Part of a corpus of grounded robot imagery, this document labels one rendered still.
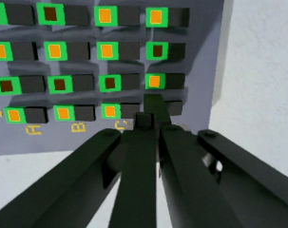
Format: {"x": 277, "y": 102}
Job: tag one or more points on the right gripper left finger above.
{"x": 70, "y": 194}

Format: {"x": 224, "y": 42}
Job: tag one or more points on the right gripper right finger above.
{"x": 251, "y": 191}

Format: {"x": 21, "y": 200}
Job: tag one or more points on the grey switch panel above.
{"x": 87, "y": 66}

